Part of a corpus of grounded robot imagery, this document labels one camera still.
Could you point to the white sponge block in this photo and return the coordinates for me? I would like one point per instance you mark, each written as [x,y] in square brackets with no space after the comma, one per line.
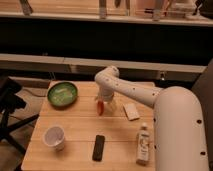
[131,111]

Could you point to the green bowl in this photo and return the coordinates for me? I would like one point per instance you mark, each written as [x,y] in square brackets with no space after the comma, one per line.
[62,94]

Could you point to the white lotion bottle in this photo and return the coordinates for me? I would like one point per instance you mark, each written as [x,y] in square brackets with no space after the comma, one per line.
[143,145]

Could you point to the black rectangular remote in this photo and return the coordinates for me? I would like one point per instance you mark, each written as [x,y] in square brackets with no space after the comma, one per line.
[98,148]

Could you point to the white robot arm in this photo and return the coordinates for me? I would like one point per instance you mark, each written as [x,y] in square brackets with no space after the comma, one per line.
[179,128]

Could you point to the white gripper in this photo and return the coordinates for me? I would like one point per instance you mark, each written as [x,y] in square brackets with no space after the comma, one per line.
[106,95]

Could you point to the wooden background shelf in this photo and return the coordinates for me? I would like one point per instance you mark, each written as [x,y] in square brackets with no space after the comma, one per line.
[165,12]

